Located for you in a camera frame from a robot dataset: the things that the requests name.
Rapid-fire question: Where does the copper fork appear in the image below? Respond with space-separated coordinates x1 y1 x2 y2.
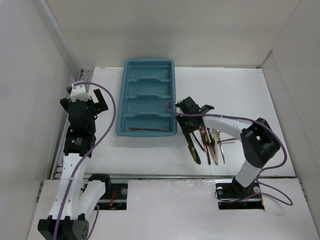
206 128 219 166

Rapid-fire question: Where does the silver spoon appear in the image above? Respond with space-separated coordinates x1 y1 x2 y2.
218 130 226 164

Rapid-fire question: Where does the copper knife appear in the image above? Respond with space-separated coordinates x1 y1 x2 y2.
128 127 169 132

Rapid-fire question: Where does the small copper spoon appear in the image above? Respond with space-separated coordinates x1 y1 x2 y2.
217 137 237 144

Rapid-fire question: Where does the gold knife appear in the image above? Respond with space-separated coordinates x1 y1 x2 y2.
188 143 198 164

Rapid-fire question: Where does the dark green handled knife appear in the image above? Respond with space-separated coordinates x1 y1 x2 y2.
191 147 202 165

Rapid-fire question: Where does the white plastic spoon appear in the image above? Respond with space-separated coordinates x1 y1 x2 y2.
211 129 220 147

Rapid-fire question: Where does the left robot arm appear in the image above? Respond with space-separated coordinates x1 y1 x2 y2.
37 86 112 240

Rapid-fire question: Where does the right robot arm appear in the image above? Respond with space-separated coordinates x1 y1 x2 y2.
175 97 283 202

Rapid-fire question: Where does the blue plastic cutlery tray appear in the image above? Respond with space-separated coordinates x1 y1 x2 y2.
115 58 178 137

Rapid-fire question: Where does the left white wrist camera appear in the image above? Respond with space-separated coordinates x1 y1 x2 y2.
70 83 91 103

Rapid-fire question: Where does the aluminium rail left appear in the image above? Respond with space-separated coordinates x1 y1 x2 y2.
48 68 98 180

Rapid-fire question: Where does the aluminium rail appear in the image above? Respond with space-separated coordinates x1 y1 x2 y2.
109 173 233 180
48 68 98 180

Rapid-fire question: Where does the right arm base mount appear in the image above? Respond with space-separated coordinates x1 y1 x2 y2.
214 182 265 210

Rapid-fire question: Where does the aluminium rail front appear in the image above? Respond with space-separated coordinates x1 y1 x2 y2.
109 173 233 180

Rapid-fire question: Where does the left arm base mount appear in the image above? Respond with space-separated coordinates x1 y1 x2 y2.
97 183 128 211

